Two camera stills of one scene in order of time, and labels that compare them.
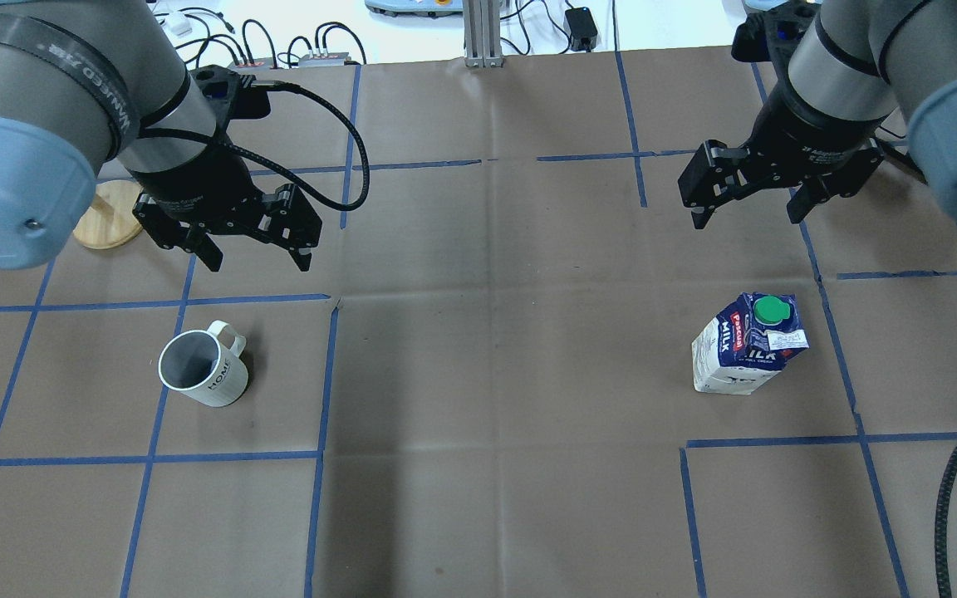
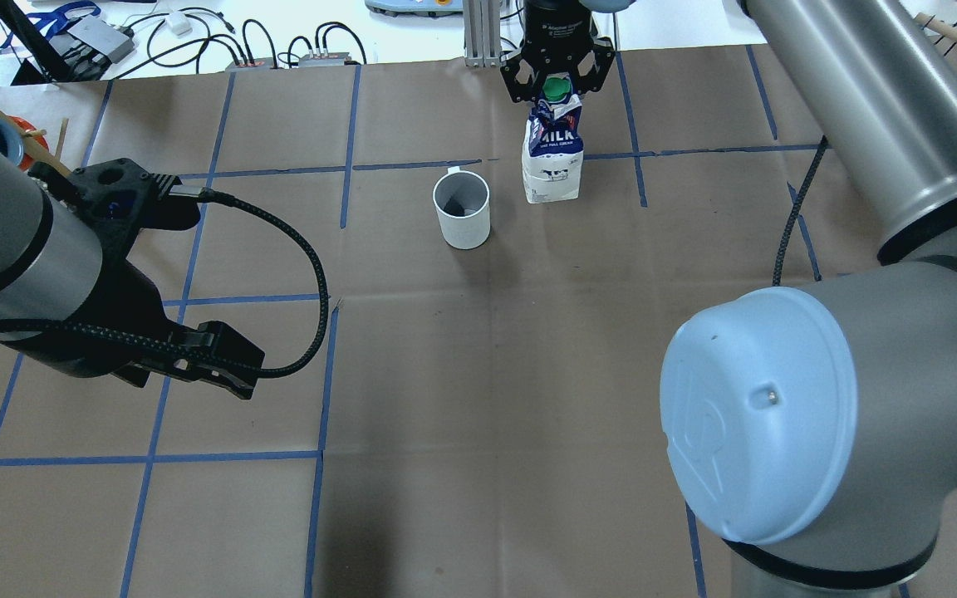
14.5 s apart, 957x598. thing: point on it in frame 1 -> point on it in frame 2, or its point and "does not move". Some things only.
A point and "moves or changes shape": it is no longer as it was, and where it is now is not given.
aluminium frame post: (483, 26) does not move
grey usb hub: (322, 59) does not move
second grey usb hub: (261, 63) does not move
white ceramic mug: (206, 365) moves or changes shape
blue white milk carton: (748, 343) moves or changes shape
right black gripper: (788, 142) -> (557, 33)
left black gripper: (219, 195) -> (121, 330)
